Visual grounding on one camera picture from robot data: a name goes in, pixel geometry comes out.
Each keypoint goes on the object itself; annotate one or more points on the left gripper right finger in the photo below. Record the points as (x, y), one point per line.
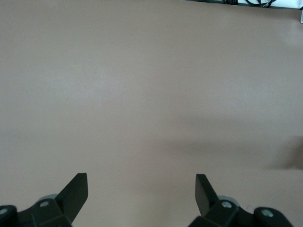
(203, 196)

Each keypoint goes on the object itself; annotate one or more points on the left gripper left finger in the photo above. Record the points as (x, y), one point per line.
(71, 198)

